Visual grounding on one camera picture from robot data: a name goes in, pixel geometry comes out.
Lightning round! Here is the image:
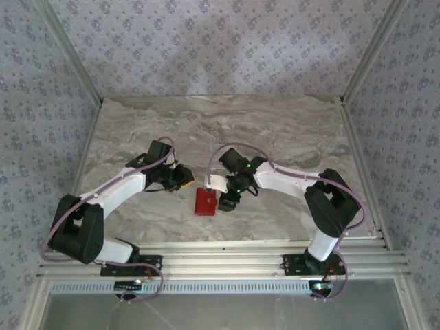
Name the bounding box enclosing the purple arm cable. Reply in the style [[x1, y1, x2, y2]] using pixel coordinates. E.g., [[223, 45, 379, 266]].
[[40, 136, 178, 305], [206, 142, 371, 303]]

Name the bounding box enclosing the red card holder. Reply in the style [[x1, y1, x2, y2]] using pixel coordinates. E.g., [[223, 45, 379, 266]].
[[194, 187, 219, 217]]

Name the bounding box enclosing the aluminium table side rail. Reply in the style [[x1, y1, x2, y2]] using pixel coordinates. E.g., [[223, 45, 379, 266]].
[[51, 99, 106, 255], [338, 97, 389, 250]]

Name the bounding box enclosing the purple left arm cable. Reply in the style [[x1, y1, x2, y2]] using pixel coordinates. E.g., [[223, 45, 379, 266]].
[[40, 136, 178, 305]]

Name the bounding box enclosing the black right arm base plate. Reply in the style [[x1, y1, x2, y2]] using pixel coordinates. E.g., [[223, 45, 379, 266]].
[[282, 253, 347, 276]]

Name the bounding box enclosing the grey metal panel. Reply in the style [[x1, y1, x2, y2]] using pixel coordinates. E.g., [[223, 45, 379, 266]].
[[44, 278, 410, 330]]

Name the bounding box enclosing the grey slotted cable duct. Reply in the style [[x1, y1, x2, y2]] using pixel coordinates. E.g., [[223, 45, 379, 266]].
[[50, 282, 314, 296]]

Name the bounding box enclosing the aluminium mounting rail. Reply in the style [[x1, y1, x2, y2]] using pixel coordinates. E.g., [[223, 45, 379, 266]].
[[36, 239, 412, 278]]

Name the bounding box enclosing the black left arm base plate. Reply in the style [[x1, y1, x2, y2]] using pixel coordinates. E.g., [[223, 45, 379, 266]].
[[99, 254, 163, 277]]

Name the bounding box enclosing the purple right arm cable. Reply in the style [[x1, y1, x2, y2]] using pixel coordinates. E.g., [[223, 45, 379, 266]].
[[206, 142, 371, 303]]

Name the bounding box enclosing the aluminium frame leg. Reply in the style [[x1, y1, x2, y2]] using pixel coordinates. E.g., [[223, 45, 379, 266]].
[[395, 278, 426, 330], [20, 278, 52, 330]]

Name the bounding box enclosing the aluminium corner post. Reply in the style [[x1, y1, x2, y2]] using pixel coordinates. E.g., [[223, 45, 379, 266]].
[[34, 0, 105, 104], [342, 0, 410, 101]]

